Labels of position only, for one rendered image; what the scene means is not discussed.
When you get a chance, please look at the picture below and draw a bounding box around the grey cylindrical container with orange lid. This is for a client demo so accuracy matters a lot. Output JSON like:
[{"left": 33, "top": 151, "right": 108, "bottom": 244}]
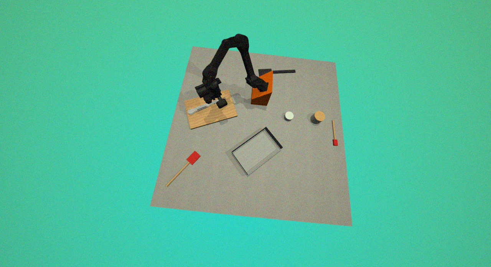
[{"left": 310, "top": 111, "right": 325, "bottom": 124}]

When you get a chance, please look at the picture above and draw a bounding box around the red spatula with wooden handle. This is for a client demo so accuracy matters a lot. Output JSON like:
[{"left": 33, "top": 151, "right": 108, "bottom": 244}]
[{"left": 166, "top": 151, "right": 200, "bottom": 186}]

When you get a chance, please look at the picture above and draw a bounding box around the short grey cylinder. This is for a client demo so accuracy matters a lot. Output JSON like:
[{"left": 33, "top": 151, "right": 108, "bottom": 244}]
[{"left": 284, "top": 112, "right": 294, "bottom": 121}]

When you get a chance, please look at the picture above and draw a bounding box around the grey rectangular tin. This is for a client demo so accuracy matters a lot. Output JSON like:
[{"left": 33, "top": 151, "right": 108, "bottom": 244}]
[{"left": 231, "top": 127, "right": 283, "bottom": 175}]

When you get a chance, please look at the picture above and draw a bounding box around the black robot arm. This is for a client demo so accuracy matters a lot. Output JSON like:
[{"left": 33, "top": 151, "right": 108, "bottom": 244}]
[{"left": 195, "top": 34, "right": 269, "bottom": 104}]

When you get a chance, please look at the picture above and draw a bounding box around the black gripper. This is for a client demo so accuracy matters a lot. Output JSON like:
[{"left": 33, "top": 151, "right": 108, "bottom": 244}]
[{"left": 210, "top": 88, "right": 227, "bottom": 109}]

